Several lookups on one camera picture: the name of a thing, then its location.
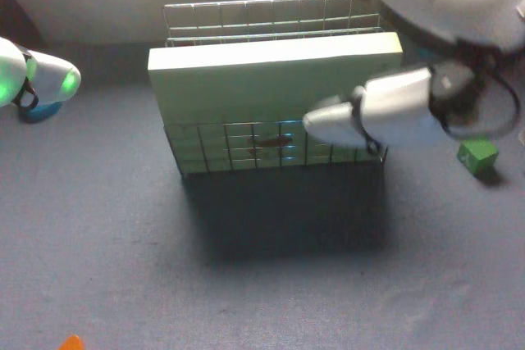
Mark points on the blue toy piece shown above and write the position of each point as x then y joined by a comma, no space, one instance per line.
41,114

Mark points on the light green book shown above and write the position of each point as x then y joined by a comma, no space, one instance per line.
246,92

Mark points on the orange toy piece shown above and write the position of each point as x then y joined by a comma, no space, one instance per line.
72,344

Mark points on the grey table cloth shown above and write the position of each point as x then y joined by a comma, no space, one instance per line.
123,243

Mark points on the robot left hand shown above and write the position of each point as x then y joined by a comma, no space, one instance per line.
49,75

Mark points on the green toy cube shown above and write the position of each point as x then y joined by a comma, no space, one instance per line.
477,157

